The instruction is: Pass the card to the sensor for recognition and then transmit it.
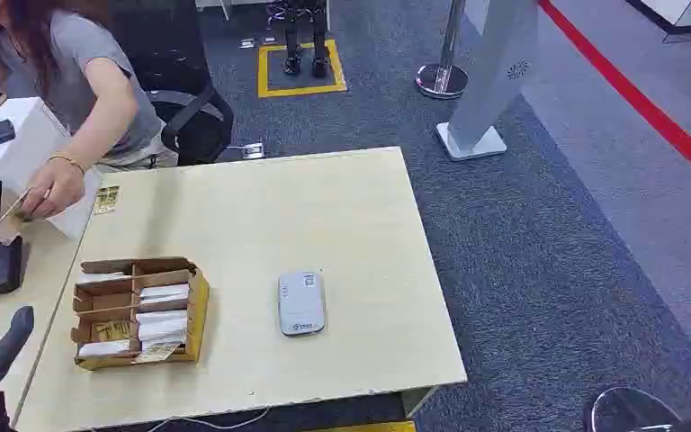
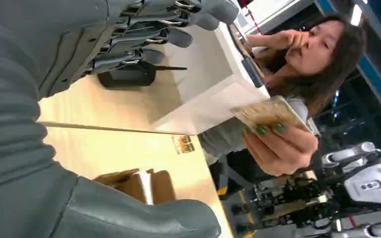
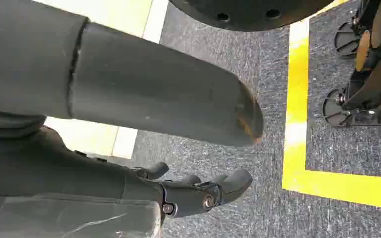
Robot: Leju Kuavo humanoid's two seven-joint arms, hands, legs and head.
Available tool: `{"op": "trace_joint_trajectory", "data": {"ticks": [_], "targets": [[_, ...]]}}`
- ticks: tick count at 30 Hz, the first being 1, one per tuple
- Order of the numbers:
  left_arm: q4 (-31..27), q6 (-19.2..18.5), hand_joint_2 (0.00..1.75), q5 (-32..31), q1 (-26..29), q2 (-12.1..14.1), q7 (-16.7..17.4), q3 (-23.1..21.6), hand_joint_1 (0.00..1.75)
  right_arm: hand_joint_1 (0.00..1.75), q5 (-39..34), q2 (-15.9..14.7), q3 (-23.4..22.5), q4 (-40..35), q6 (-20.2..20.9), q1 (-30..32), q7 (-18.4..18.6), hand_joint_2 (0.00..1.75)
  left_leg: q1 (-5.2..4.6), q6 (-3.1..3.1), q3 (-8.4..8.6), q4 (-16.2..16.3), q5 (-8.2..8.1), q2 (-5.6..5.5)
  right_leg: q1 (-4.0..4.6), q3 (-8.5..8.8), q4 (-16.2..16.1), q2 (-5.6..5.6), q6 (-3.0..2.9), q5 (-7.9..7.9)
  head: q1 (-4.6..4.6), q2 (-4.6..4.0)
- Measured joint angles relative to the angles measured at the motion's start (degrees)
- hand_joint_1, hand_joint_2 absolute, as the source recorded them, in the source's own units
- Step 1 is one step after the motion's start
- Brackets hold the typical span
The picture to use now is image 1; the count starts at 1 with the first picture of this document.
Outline gold bracelet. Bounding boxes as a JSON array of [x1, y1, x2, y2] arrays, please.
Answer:
[[46, 153, 87, 176]]

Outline pale side desk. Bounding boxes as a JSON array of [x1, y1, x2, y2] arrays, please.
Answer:
[[0, 189, 85, 423]]

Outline white cable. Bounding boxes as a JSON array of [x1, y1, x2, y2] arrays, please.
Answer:
[[142, 406, 273, 432]]

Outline brown card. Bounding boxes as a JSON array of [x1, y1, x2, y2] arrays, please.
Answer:
[[0, 188, 31, 247]]

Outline white cabinet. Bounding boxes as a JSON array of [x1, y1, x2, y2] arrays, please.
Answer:
[[625, 0, 691, 45]]

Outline person's hand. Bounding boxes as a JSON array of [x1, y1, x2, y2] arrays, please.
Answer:
[[21, 157, 86, 220]]

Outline yellow floor tape square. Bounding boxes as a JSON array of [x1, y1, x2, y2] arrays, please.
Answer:
[[256, 39, 348, 100]]

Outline wooden card box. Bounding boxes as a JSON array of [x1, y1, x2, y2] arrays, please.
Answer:
[[70, 256, 211, 372]]

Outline chrome stanchion base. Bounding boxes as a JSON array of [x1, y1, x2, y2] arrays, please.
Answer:
[[581, 386, 684, 432]]

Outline white box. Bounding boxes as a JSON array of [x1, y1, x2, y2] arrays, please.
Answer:
[[0, 96, 103, 241]]

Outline yellow sticker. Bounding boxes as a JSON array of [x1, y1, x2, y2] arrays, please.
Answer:
[[93, 184, 121, 216]]

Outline person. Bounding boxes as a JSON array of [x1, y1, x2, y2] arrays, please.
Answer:
[[0, 0, 180, 221]]

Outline yellow printed card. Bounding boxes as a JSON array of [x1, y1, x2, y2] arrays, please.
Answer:
[[90, 320, 132, 344]]

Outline pale wooden desk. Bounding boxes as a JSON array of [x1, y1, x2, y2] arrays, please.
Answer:
[[13, 146, 469, 432]]

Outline white card stack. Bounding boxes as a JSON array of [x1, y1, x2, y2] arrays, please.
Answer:
[[77, 338, 131, 359], [138, 283, 191, 311], [135, 310, 189, 347], [76, 271, 130, 285]]

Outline red floor tape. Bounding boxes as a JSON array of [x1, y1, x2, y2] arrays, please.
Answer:
[[537, 0, 691, 195]]

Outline black robot legs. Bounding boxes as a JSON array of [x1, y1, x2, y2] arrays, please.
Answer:
[[265, 0, 330, 79]]

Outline chrome stanchion post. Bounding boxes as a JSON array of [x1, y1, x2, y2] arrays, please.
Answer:
[[414, 0, 470, 101]]

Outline black office chair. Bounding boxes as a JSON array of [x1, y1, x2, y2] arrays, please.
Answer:
[[108, 0, 235, 167]]

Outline grey kiosk stand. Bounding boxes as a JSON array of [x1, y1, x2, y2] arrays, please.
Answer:
[[435, 0, 540, 163]]

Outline pale printed card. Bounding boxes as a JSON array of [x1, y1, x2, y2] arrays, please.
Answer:
[[131, 342, 182, 365]]

